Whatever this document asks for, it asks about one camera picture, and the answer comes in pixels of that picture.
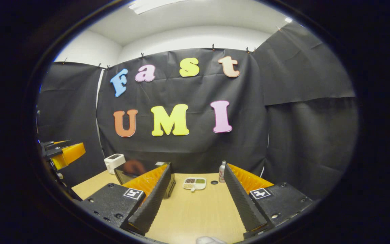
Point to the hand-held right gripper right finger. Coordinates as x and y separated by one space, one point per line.
242 200

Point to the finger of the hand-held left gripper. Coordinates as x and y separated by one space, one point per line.
71 154
49 145

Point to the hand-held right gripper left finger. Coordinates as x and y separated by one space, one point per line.
152 200

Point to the black electric oven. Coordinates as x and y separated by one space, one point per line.
130 171

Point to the silver bottle with red label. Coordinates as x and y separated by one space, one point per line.
222 173

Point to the white toaster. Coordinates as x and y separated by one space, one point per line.
113 162

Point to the white divided snack dish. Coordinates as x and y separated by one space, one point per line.
195 183

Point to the black backdrop cloth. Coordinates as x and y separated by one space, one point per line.
188 149

